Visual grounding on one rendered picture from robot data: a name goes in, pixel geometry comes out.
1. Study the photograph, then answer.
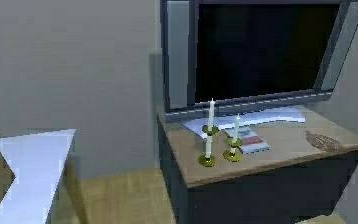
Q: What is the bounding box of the tall white candle brass holder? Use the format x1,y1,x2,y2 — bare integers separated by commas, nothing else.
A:
198,97,220,168

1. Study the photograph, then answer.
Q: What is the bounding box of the short white candle brass holder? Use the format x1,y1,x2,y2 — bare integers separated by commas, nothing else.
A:
222,113,244,163

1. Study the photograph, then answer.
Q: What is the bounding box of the red and white book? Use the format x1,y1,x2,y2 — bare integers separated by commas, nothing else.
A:
222,125,271,155

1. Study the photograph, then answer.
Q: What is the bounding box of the black television set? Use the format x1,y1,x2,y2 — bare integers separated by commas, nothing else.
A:
159,0,358,124

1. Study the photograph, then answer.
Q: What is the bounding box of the dark cabinet with wooden top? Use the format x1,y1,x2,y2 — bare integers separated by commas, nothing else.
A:
156,105,358,224

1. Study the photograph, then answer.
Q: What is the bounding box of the brown feather-shaped object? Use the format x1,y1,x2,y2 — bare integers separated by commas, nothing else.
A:
305,130,345,153

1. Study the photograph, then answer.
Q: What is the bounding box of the pale blue glass table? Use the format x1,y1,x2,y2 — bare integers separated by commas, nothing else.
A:
0,128,88,224

